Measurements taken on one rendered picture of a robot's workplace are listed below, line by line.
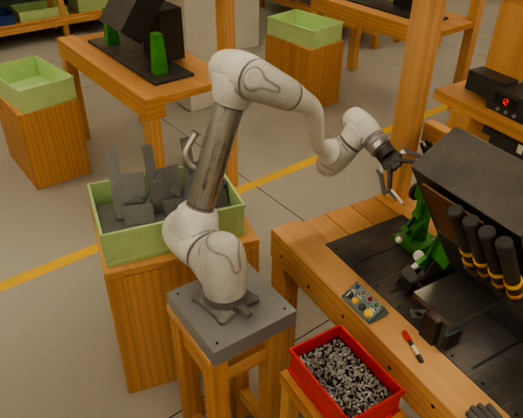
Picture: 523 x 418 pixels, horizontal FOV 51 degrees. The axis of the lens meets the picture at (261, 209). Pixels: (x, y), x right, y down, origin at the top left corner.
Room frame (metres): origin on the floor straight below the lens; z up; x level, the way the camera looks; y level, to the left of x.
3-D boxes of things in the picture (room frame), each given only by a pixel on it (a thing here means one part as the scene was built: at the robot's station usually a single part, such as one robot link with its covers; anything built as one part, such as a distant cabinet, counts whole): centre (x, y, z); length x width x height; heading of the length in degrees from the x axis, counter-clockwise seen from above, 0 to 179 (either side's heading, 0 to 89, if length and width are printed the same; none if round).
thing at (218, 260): (1.40, 0.13, 1.08); 0.18 x 0.16 x 0.22; 41
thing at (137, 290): (2.02, 0.42, 0.39); 0.68 x 0.52 x 0.79; 111
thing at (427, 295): (1.26, -0.68, 1.11); 0.39 x 0.16 x 0.03; 121
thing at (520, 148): (1.58, -0.85, 1.42); 0.17 x 0.12 x 0.15; 31
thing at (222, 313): (1.38, 0.11, 0.95); 0.22 x 0.18 x 0.06; 44
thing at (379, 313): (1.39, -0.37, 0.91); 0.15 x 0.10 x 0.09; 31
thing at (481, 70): (1.74, -0.76, 1.59); 0.15 x 0.07 x 0.07; 31
